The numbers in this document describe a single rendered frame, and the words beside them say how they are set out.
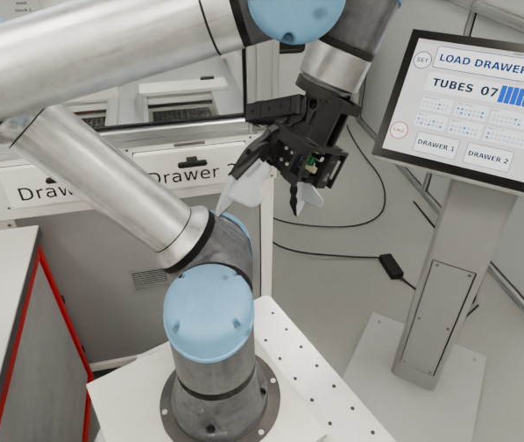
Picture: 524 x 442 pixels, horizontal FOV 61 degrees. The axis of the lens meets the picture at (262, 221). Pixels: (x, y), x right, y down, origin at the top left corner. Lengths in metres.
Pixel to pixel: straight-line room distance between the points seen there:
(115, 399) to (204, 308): 0.28
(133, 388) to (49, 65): 0.54
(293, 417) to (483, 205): 0.74
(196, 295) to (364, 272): 1.64
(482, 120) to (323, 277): 1.22
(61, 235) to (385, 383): 1.20
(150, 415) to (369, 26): 0.62
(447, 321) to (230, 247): 0.97
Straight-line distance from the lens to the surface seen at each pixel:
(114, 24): 0.40
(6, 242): 1.28
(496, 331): 2.12
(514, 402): 1.94
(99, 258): 1.41
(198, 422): 0.70
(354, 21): 0.52
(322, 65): 0.53
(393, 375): 1.79
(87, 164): 0.61
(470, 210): 1.25
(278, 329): 0.93
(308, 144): 0.54
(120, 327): 1.64
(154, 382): 0.80
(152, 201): 0.63
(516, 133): 1.11
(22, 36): 0.43
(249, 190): 0.55
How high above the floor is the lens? 1.49
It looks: 38 degrees down
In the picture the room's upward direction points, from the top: straight up
